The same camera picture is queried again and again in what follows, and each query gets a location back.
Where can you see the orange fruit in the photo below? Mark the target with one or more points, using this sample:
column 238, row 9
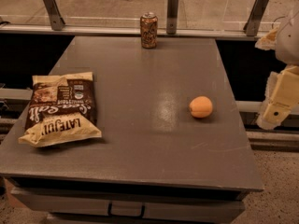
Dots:
column 201, row 107

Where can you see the left metal railing bracket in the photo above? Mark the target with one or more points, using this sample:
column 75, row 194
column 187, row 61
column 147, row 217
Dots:
column 56, row 20

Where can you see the orange soda can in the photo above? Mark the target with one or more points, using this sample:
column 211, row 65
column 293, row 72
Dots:
column 148, row 30

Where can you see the grey drawer with handle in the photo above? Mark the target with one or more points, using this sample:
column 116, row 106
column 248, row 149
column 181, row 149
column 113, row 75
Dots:
column 91, row 207

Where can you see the metal railing bracket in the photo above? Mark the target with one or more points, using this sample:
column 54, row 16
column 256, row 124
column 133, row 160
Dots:
column 172, row 17
column 251, row 27
column 56, row 20

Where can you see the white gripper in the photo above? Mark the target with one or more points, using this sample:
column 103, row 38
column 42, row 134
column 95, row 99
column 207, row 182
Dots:
column 289, row 40

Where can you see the middle metal railing bracket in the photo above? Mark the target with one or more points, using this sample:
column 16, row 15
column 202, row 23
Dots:
column 172, row 17

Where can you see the right metal railing bracket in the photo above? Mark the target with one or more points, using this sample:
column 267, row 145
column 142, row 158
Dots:
column 251, row 27

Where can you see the brown chip bag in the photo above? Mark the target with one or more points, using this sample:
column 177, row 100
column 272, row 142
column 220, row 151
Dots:
column 62, row 109

